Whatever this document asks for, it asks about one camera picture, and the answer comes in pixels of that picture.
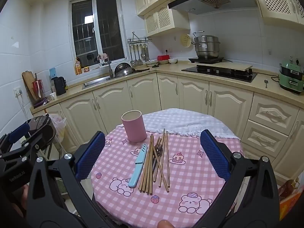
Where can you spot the orange brown package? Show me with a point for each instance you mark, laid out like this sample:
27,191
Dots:
288,194

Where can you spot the black induction cooker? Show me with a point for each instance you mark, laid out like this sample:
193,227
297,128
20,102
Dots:
206,60

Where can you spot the orange liquid bottle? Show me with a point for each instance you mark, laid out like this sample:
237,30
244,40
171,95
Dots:
78,67

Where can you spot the person's right hand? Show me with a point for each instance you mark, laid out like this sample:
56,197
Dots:
165,224

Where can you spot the bundle of wooden chopsticks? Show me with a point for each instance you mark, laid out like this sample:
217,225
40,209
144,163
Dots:
148,171

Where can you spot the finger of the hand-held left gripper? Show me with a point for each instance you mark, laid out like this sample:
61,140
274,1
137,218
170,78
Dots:
40,138
19,131

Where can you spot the white wall outlet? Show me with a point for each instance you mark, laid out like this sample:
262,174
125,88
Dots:
18,91

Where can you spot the beige kitchen countertop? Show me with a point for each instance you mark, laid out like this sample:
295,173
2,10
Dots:
166,69

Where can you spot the pink checked tablecloth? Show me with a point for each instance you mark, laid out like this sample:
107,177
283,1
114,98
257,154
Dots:
185,178

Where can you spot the wooden cutting board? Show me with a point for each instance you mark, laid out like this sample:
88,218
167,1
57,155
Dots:
27,80

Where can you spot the cream lattice door wall cabinet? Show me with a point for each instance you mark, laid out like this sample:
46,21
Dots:
166,21

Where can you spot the small white cup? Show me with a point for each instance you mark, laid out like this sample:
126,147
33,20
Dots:
52,96

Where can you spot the black electric kettle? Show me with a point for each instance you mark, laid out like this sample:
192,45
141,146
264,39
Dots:
59,86

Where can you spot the pink utensil cup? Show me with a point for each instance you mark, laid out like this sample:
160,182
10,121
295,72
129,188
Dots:
134,129

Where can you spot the green electric cooker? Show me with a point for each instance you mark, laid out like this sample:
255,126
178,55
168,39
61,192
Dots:
292,77

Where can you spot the metal kitchen faucet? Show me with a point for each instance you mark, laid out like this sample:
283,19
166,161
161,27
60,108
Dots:
109,68

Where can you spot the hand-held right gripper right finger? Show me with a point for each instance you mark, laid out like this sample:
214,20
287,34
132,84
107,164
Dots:
215,156

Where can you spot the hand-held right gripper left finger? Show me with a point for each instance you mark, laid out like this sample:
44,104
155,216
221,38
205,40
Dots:
91,156

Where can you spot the long wooden board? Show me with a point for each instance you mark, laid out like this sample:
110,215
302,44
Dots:
225,66

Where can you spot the large cream lattice cabinet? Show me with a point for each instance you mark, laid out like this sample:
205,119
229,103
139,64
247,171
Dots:
277,0

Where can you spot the white plastic bag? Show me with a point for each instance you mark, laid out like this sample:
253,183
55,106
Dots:
58,125

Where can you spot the stainless steel steamer pot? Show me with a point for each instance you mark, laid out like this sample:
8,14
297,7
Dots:
206,46

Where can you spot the metal colander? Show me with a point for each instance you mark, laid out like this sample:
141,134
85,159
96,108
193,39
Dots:
122,68

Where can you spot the black wall utensil rack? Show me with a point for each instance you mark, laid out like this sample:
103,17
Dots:
140,40

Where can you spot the light blue sheathed knife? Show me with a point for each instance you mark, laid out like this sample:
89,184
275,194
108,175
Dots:
139,165

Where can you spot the stainless steel sink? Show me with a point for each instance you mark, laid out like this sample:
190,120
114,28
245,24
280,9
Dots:
97,82

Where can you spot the metal fork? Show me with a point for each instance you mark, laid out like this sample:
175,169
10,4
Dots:
158,147

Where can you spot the barred kitchen window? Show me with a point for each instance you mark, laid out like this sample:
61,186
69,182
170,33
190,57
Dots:
97,30

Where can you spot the white checked fringed cloth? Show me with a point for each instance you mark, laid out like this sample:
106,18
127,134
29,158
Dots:
180,121

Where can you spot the black gas stove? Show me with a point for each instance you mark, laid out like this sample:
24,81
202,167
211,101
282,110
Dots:
220,74

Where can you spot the red knife holder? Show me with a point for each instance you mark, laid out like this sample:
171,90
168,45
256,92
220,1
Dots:
36,86

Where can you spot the white bowl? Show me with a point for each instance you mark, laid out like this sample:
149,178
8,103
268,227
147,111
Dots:
173,61
163,62
152,63

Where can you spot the red container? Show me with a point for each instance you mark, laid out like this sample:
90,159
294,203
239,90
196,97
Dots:
163,58

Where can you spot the dark rice cooker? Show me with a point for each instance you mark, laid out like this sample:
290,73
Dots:
40,121

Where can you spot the yellow hanging strainer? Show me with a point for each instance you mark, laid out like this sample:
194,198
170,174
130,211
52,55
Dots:
186,40

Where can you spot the hanging metal kitchen utensil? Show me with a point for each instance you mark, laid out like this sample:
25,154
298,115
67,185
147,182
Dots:
140,61
135,60
147,56
132,59
143,55

